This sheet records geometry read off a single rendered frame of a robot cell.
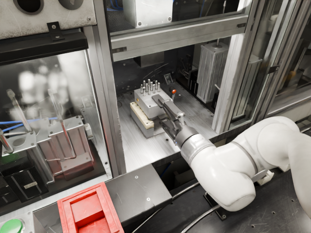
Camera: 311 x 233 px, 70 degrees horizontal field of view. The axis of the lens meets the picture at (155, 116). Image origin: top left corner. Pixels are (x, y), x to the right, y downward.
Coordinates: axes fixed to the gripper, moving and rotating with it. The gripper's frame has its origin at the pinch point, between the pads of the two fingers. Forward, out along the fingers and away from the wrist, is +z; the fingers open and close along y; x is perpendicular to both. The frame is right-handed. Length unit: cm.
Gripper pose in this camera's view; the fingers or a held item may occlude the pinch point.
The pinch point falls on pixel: (159, 106)
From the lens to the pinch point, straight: 78.9
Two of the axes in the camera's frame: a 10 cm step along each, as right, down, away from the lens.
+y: 0.0, -7.6, -6.5
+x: -8.9, 3.0, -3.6
